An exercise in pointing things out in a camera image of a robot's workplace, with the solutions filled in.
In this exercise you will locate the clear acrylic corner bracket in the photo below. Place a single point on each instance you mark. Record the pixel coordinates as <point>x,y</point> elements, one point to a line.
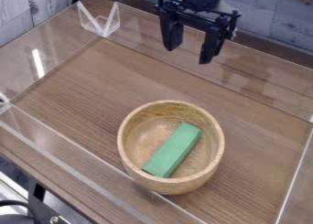
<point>102,26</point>

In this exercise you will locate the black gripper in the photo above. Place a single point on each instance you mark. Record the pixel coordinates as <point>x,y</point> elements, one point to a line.
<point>199,13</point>

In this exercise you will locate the black table frame leg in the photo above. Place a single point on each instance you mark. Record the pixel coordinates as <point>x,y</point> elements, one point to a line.
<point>44,213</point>

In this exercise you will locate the green rectangular stick block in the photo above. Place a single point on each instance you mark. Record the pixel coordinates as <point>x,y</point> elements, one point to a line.
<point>171,153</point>

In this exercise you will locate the clear acrylic enclosure walls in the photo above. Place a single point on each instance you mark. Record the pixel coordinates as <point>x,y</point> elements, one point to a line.
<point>74,83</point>

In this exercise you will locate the round wooden bowl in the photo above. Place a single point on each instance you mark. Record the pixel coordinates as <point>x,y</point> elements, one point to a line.
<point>146,127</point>

